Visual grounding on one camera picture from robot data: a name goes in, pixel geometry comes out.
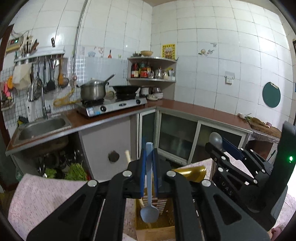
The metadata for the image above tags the wooden board with vegetables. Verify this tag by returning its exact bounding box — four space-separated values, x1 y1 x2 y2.
237 113 281 138

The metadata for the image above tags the floral pink tablecloth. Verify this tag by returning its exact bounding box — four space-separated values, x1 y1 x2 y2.
7 174 295 240

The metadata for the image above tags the bowl on top shelf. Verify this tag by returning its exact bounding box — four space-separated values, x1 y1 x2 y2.
140 50 153 57

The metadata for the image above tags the chrome faucet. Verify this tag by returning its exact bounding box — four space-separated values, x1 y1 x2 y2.
28 77 51 120

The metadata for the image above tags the dark wooden door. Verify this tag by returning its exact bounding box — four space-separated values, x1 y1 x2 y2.
0 24 14 71

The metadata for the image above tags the black wok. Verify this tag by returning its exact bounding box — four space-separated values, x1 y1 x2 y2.
112 85 140 100

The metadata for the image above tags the yellow wall poster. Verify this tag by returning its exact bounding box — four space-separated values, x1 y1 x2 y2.
162 44 176 60

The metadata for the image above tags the green round cutting board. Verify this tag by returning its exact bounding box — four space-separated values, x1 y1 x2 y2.
262 82 281 108

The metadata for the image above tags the black handled metal spoon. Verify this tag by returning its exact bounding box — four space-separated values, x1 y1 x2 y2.
209 132 223 151

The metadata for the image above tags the white wall socket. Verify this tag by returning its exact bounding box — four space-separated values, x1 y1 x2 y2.
224 71 235 85

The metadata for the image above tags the wall utensil rack shelf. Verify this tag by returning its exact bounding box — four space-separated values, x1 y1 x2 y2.
14 47 65 64

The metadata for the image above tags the steel kitchen sink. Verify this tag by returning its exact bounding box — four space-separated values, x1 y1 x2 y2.
13 114 72 146

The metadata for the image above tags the yellow slotted utensil holder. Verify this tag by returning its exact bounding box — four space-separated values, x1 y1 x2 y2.
135 165 207 240

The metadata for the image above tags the person right hand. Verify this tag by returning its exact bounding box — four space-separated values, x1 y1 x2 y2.
270 226 282 241

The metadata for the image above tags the steel cooking pot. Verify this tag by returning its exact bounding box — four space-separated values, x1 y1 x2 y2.
76 74 115 101

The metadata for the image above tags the wooden chopstick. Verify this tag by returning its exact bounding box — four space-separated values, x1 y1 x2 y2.
125 150 131 164

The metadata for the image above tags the vertical wall pipe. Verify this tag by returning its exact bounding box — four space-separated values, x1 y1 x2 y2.
72 0 88 77

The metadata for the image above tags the white soap bottle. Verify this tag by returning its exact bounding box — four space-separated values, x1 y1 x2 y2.
26 101 36 123

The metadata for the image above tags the corner wall shelf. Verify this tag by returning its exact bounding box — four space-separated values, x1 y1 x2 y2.
126 56 177 100

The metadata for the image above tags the steel gas stove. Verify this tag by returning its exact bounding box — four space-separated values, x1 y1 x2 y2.
75 98 147 118

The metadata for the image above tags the light blue plastic spoon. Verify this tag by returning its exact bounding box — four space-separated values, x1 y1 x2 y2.
140 142 159 223

